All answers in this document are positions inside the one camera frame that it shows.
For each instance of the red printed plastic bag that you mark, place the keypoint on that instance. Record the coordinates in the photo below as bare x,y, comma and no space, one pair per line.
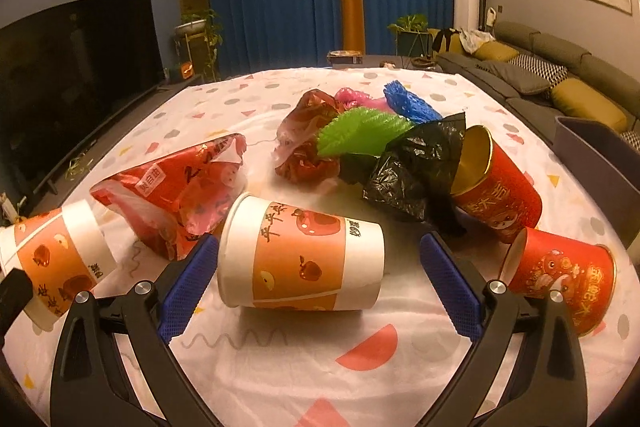
165,192

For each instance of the large yellow cushion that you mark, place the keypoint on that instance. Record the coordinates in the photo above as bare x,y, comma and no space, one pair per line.
587,104

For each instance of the dark red translucent plastic bag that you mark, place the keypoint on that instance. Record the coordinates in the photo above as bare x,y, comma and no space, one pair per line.
305,127

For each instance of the black plastic bag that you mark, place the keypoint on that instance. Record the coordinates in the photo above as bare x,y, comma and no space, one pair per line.
410,177

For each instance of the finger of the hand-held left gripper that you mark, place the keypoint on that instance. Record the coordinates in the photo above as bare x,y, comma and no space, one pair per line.
14,299

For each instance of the potted plant in green pot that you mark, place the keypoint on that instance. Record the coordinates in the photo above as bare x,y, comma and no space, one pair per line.
410,29

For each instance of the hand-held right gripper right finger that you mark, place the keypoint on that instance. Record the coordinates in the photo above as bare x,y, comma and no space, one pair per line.
450,287

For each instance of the orange glowing gadget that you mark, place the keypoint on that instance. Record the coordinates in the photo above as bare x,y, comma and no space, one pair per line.
181,71

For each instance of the grey sofa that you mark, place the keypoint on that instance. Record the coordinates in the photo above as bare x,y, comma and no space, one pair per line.
575,57

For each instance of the small yellow cushion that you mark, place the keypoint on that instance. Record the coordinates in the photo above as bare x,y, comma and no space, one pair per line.
495,52

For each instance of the white patterned tablecloth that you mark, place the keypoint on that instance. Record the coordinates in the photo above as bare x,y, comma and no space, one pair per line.
300,357

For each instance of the potted plant on gold stand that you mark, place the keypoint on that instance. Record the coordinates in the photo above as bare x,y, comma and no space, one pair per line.
197,32

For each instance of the printed box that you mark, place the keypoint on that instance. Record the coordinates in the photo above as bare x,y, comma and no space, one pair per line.
345,58

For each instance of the black yellow garment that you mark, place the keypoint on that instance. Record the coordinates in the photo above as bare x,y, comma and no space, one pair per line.
446,39

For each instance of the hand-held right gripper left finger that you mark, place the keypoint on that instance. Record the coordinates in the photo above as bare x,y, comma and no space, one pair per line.
187,287

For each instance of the white cloth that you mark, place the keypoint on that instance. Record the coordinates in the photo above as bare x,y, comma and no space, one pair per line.
475,39

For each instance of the grey cushion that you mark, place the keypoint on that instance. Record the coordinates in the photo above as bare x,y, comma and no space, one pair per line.
515,77

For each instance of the pink plastic bag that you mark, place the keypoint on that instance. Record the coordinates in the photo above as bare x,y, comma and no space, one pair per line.
357,99

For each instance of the red paper cup white inside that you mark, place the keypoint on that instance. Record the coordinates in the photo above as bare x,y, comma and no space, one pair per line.
560,277

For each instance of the red paper cup gold inside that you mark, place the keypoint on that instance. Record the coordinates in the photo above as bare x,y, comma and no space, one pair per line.
505,202

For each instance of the grey plastic bin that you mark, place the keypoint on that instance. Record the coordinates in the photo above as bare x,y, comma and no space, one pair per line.
595,167

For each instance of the black flat television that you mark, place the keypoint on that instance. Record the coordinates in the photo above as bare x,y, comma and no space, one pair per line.
75,87

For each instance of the dark coffee table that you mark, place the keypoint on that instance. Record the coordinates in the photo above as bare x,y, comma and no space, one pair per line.
375,61

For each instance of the white orange apple-print paper cup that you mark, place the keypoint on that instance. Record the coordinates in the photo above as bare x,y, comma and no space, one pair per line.
300,257
50,257

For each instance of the black white patterned cushion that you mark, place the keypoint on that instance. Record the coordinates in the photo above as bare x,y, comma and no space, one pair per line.
631,139
542,66

